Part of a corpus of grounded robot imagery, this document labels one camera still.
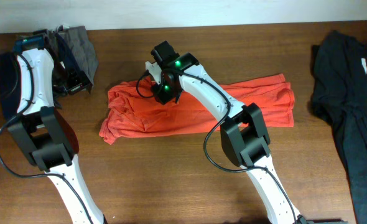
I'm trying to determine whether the black garment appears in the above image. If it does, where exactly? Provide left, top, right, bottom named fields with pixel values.
left=311, top=31, right=367, bottom=223

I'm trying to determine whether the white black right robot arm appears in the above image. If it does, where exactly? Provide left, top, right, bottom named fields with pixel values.
left=146, top=41, right=300, bottom=223

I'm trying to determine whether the folded navy blue garment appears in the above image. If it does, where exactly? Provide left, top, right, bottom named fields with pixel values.
left=0, top=30, right=78, bottom=122

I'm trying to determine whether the red orange t-shirt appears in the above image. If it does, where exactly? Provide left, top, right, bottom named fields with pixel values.
left=99, top=74, right=295, bottom=144

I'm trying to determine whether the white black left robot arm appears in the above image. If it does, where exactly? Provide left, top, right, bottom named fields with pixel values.
left=4, top=30, right=106, bottom=223

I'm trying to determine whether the folded grey garment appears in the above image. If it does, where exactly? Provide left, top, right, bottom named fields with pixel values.
left=30, top=25, right=100, bottom=93

